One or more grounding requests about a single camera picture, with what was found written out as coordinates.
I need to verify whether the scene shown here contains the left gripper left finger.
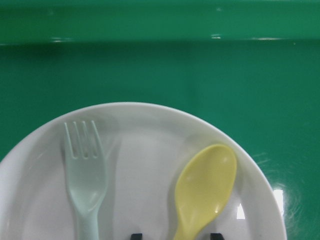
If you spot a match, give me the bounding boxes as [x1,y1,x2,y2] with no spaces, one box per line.
[130,233,143,240]

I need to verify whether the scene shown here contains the white round plate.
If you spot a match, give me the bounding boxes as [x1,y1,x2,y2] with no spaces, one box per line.
[0,102,287,240]

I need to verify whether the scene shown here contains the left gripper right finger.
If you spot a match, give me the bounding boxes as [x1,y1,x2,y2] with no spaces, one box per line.
[210,233,223,240]

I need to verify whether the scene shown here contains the pale green plastic fork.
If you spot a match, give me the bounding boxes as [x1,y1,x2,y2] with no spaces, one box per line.
[63,120,108,240]

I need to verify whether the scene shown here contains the green plastic tray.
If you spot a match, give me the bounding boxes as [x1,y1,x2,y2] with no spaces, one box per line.
[0,0,320,240]

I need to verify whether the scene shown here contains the yellow plastic spoon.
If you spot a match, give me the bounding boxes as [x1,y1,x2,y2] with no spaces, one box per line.
[174,144,237,240]

